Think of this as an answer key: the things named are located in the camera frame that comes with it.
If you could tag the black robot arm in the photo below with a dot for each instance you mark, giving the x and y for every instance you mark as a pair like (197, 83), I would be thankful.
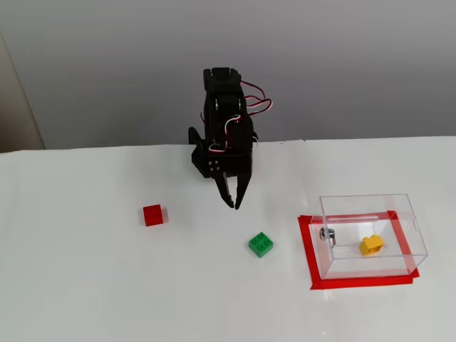
(221, 85)

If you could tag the transparent plastic box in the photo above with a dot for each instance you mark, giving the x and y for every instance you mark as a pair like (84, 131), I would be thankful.
(370, 267)

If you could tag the black table clamp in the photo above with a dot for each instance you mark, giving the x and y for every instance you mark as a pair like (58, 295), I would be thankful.
(195, 137)

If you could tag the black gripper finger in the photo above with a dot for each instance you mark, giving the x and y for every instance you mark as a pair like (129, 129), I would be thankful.
(242, 189)
(224, 189)

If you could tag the yellow lego brick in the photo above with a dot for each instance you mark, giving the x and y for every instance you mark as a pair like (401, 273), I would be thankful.
(371, 246)

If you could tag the silver cam lock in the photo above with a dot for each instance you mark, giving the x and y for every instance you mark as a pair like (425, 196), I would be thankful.
(327, 235)

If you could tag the green lego brick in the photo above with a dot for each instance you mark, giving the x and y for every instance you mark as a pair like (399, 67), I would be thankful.
(261, 244)

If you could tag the red lego brick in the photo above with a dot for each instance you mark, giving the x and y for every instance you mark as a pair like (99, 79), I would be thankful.
(154, 215)

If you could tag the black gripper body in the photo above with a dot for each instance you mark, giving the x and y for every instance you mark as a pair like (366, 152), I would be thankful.
(231, 164)

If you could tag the red tape frame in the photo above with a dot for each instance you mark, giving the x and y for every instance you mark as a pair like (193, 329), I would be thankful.
(306, 249)

